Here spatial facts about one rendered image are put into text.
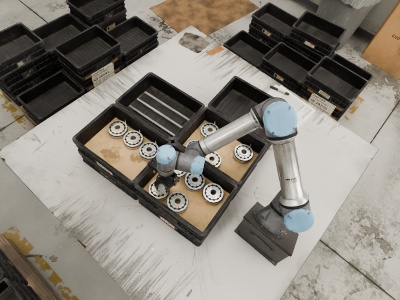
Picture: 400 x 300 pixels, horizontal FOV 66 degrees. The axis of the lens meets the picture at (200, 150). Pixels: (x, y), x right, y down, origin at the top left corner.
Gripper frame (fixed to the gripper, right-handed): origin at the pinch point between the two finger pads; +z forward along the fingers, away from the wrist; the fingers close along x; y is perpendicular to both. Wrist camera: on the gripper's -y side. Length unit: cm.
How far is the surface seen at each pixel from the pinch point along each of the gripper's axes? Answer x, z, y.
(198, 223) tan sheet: -1.8, 2.0, 25.1
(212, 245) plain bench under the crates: -1.4, 15.1, 35.9
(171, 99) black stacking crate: 43, 2, -36
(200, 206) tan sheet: 5.0, 2.0, 20.3
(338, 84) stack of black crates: 172, 36, 28
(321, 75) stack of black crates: 170, 36, 12
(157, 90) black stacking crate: 42, 2, -47
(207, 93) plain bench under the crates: 72, 15, -31
